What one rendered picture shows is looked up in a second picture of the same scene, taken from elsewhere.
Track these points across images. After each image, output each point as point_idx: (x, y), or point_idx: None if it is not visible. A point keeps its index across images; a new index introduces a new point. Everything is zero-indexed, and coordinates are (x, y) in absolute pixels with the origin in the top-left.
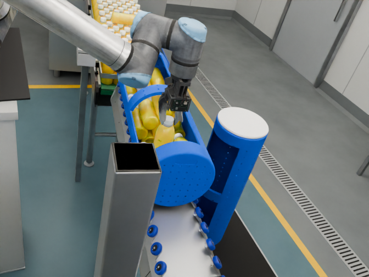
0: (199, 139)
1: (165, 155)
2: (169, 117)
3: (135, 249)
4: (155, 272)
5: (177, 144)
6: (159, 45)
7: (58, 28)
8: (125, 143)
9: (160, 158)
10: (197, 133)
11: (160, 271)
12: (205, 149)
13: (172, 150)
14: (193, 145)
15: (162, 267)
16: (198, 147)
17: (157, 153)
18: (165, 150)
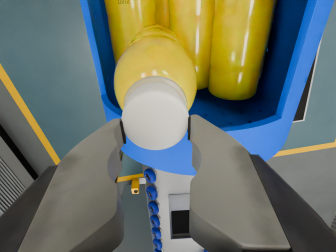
0: (296, 82)
1: (145, 163)
2: (160, 119)
3: None
4: (146, 166)
5: (190, 146)
6: None
7: None
8: None
9: (134, 159)
10: (320, 22)
11: (148, 182)
12: (289, 118)
13: (168, 162)
14: (245, 147)
15: (150, 182)
16: (265, 139)
17: (127, 138)
18: (148, 150)
